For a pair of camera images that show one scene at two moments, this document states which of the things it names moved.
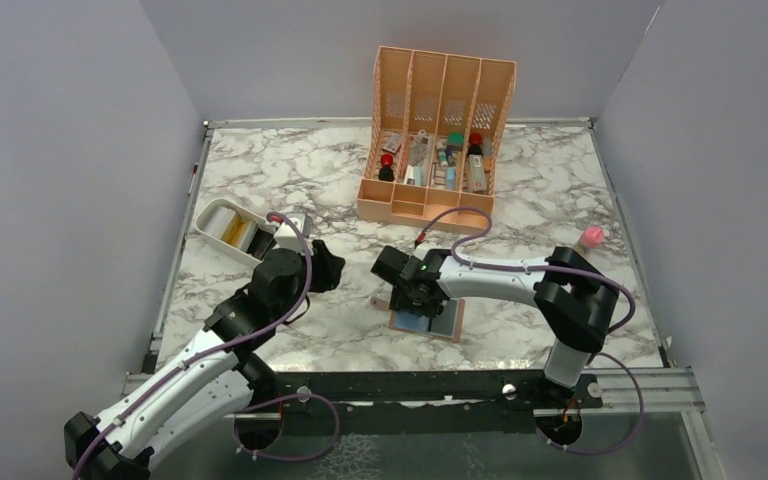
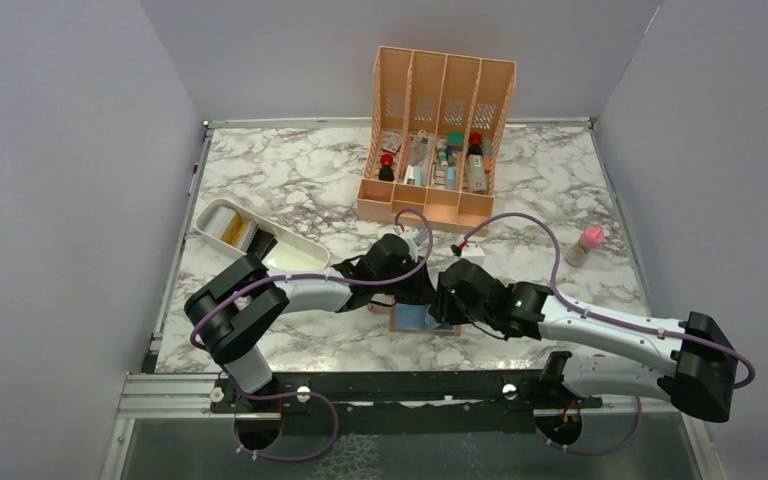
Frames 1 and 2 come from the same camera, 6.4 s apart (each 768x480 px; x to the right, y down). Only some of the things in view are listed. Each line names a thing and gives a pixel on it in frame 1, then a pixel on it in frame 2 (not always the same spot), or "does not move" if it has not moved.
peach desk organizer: (434, 125) does not move
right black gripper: (399, 300) → (443, 309)
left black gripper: (326, 266) → (422, 291)
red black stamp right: (475, 144) does not move
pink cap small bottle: (592, 237) does not move
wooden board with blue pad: (446, 325) does not move
